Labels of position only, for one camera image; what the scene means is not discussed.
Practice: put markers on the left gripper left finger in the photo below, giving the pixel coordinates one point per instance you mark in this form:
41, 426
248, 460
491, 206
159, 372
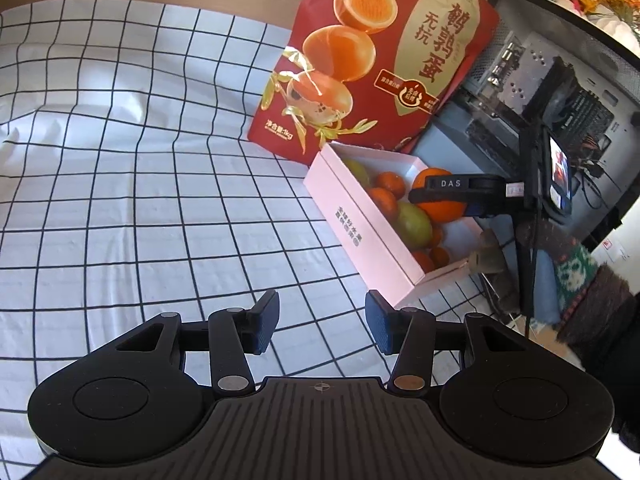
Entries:
232, 334

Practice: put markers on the red snack bag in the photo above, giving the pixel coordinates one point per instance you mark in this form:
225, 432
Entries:
367, 72

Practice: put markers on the checkered white tablecloth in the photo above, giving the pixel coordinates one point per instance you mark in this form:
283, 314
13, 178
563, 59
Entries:
129, 188

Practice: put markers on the small tangerine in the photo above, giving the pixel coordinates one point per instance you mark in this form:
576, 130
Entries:
424, 261

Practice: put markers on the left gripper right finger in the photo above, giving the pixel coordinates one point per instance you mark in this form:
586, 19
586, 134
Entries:
408, 334

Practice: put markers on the computer case glass panel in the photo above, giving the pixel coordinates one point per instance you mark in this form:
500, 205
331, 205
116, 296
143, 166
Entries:
547, 65

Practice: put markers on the large green guava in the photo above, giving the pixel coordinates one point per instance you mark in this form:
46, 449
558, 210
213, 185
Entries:
413, 226

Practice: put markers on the small green guava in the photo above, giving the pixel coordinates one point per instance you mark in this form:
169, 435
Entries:
359, 172

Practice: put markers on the large orange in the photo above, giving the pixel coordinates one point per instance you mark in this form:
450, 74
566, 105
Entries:
444, 211

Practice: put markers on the pink cardboard box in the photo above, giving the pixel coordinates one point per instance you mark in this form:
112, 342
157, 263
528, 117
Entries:
378, 254

